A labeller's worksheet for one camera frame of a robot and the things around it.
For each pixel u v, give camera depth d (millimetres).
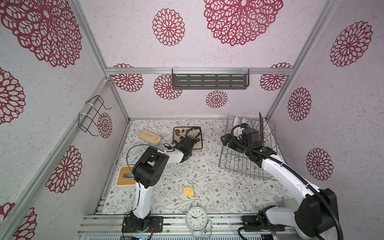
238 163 947
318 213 395
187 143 796
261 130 1082
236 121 975
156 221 748
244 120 982
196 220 715
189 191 816
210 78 953
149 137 1054
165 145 897
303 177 455
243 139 660
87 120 748
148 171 531
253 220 742
